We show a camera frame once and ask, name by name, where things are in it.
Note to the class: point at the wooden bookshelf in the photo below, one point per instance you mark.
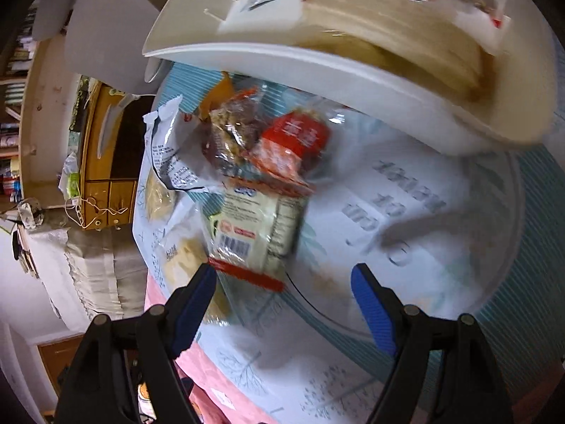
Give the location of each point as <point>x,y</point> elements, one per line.
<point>48,110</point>

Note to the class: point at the white plastic storage bin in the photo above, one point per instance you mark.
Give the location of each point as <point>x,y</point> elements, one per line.
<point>309,59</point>

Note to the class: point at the cream packet with barcode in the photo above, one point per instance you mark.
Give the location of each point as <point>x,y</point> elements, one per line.
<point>251,225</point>

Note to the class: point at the pink quilted blanket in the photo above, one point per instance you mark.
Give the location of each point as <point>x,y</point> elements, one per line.
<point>212,391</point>

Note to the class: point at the orange and white bar packet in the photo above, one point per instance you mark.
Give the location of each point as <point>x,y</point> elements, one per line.
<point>218,95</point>

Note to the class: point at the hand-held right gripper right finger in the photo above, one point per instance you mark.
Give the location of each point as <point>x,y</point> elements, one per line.
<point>375,311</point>

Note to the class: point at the round yellow snack pack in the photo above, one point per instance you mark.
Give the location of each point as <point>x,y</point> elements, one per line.
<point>156,196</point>

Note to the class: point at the white and grey snack packet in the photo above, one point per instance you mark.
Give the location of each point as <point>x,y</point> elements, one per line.
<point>170,163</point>

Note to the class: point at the grey office chair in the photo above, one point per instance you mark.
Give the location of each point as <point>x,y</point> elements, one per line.
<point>110,31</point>

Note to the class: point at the lace-covered furniture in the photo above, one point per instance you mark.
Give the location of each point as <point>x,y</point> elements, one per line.
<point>101,269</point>

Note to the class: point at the floral fabric bag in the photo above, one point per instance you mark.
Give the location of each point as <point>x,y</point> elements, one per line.
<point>28,215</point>

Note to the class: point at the clear nut bar pack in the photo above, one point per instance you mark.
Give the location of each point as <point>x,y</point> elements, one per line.
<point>234,128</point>

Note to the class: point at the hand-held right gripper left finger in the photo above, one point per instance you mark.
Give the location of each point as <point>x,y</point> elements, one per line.
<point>194,311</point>

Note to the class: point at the row of books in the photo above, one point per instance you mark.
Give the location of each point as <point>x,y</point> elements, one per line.
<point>20,44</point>

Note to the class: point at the brown wooden door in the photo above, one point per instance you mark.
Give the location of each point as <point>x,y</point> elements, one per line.
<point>59,360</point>

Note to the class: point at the red snack packet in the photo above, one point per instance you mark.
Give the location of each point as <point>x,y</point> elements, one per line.
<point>291,134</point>

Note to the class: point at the wooden desk with drawers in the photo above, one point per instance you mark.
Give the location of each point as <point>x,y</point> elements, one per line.
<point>103,196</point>

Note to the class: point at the pale yellow cake pack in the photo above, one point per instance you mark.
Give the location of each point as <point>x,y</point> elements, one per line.
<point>397,39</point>

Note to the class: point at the clear puffed snack pack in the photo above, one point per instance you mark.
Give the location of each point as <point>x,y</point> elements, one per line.
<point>185,251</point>

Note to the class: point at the stack of books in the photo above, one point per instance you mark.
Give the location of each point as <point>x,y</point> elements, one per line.
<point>22,251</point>

